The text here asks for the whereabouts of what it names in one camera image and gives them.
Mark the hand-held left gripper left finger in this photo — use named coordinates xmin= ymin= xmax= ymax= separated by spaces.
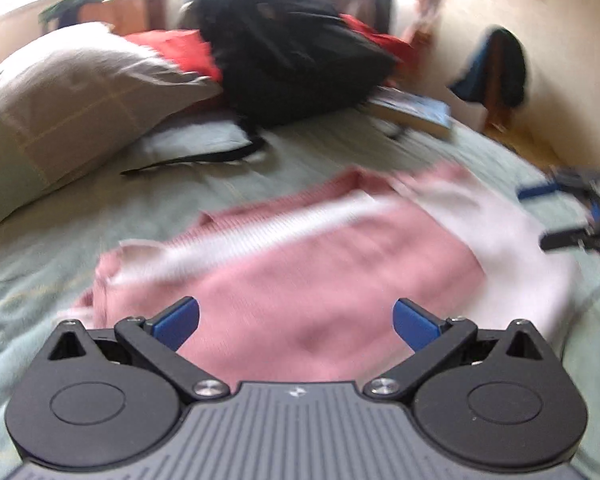
xmin=49 ymin=296 xmax=231 ymax=404

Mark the orange curtain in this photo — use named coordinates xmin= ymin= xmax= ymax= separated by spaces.
xmin=402 ymin=0 xmax=456 ymax=51

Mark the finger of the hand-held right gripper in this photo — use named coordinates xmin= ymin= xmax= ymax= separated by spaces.
xmin=516 ymin=166 xmax=600 ymax=202
xmin=539 ymin=227 xmax=593 ymax=253

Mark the black backpack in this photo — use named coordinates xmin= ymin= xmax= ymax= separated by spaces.
xmin=120 ymin=0 xmax=401 ymax=176

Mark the green plaid bed blanket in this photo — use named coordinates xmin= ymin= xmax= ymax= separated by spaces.
xmin=0 ymin=105 xmax=600 ymax=461

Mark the red cushion behind backpack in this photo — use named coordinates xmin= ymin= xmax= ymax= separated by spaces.
xmin=125 ymin=12 xmax=416 ymax=83

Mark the cardboard box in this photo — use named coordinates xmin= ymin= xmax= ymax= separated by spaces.
xmin=82 ymin=0 xmax=168 ymax=36

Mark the pink and white sweater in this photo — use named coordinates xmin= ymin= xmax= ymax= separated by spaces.
xmin=57 ymin=162 xmax=581 ymax=386

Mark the grey green pillow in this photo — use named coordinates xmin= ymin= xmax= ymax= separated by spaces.
xmin=0 ymin=22 xmax=226 ymax=233

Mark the white pillow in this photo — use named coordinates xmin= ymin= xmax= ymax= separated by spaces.
xmin=125 ymin=115 xmax=266 ymax=166

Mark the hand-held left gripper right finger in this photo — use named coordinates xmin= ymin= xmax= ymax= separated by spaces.
xmin=364 ymin=298 xmax=548 ymax=404

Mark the paperback book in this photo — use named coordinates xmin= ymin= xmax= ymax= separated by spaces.
xmin=365 ymin=85 xmax=453 ymax=141

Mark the black hanging jacket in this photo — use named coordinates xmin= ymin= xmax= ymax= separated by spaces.
xmin=367 ymin=0 xmax=393 ymax=36

